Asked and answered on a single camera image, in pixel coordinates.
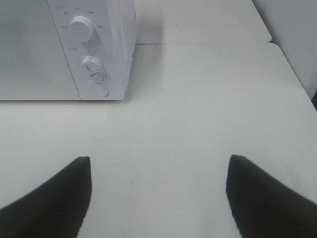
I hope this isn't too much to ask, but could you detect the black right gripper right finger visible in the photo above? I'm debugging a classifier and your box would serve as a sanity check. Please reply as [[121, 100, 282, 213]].
[[225, 155, 317, 238]]

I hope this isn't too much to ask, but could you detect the white upper power knob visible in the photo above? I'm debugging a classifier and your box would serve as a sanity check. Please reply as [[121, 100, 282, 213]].
[[69, 15, 95, 42]]

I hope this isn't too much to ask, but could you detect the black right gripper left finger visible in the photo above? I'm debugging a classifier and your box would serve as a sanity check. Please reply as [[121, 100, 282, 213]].
[[0, 157, 92, 238]]

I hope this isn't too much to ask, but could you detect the white round door button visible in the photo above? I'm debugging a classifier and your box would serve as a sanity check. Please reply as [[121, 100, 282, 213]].
[[91, 83, 109, 97]]

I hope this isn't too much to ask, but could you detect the white microwave door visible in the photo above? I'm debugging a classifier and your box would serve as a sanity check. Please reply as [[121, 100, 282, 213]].
[[0, 0, 80, 100]]

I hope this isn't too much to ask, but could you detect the white timer knob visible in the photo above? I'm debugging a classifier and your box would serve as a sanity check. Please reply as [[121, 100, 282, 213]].
[[80, 56, 107, 81]]

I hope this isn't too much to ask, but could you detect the white microwave oven body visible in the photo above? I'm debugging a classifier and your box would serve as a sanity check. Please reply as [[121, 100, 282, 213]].
[[0, 0, 137, 102]]

